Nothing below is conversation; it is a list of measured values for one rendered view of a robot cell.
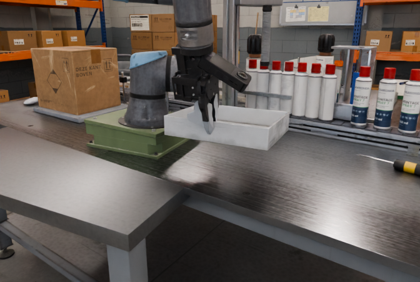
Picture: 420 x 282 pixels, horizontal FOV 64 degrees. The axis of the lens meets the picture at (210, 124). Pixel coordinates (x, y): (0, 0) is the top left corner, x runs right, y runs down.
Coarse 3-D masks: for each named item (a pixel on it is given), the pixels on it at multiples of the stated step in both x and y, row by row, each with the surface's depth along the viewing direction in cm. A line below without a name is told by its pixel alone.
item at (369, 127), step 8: (120, 88) 188; (128, 88) 188; (240, 104) 149; (312, 120) 124; (336, 120) 124; (344, 120) 124; (360, 128) 114; (368, 128) 114; (392, 128) 114; (408, 136) 106; (416, 136) 107
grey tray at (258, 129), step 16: (176, 112) 89; (224, 112) 98; (240, 112) 96; (256, 112) 94; (272, 112) 92; (288, 112) 90; (176, 128) 83; (192, 128) 81; (224, 128) 77; (240, 128) 76; (256, 128) 74; (272, 128) 76; (240, 144) 76; (256, 144) 75; (272, 144) 78
